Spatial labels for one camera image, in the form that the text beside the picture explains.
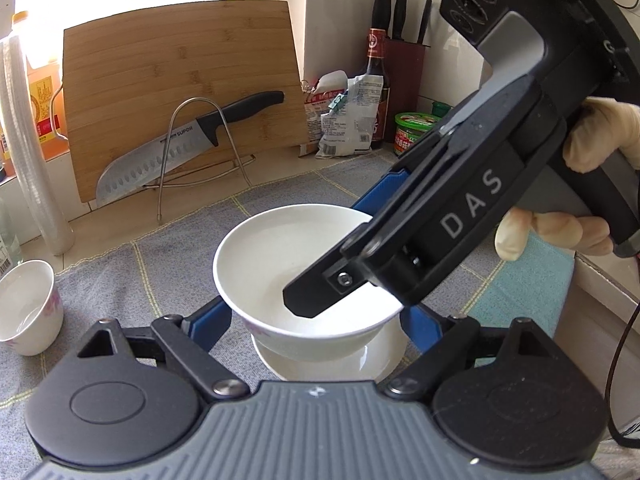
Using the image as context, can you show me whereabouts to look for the white bowl pink flower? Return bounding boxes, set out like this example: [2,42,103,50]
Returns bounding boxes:
[213,204,402,362]
[0,260,64,356]

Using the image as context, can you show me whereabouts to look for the small white bowl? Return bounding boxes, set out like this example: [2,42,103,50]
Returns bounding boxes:
[250,316,409,383]

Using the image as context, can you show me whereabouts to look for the gloved right hand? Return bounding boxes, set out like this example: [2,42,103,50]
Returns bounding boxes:
[493,95,640,262]

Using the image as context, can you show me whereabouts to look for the white plastic food bag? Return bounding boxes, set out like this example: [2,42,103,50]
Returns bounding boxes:
[316,74,378,158]

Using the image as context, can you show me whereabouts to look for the green lid sauce jar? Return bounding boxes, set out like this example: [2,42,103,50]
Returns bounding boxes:
[394,112,439,156]

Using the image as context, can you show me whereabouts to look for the teal cloth under mat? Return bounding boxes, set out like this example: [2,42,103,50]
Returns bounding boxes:
[461,234,575,336]

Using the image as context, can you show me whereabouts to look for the red white snack bag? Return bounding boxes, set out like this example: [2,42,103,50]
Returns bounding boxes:
[298,70,348,157]

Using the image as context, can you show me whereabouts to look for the dark soy sauce bottle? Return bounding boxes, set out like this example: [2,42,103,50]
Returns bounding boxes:
[366,27,390,150]

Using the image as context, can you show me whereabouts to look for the dark red knife block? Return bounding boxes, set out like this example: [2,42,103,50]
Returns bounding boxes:
[372,0,433,142]

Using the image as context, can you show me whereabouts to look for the clear glass jar yellow label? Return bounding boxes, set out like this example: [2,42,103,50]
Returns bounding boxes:
[0,200,23,278]

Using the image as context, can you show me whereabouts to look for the tall cling film roll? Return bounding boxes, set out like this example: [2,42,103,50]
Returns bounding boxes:
[1,34,75,256]

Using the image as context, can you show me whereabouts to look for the bamboo cutting board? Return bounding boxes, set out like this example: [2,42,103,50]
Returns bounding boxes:
[62,0,307,203]

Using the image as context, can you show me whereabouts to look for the orange cooking oil bottle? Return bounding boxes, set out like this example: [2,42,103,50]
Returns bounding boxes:
[12,10,68,160]

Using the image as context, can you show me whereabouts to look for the metal wire board stand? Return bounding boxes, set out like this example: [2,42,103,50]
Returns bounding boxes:
[142,96,256,226]

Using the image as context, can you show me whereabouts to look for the black handled santoku knife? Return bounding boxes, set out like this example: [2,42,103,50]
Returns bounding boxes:
[96,90,284,207]

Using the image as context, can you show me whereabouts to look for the black cable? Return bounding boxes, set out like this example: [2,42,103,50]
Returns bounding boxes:
[603,309,640,449]

